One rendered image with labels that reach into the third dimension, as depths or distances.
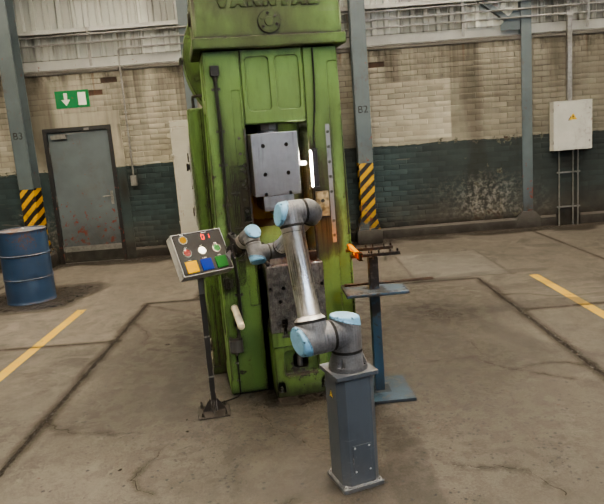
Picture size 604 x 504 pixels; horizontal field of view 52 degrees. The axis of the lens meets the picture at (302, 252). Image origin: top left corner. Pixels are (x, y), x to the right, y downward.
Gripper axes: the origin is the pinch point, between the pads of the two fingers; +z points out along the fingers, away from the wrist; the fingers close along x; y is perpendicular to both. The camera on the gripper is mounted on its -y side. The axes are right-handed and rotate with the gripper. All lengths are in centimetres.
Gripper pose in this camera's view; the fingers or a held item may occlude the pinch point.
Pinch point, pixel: (227, 253)
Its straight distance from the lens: 379.2
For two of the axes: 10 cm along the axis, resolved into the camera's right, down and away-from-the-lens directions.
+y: 3.6, 9.0, -2.4
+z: -4.7, 4.0, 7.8
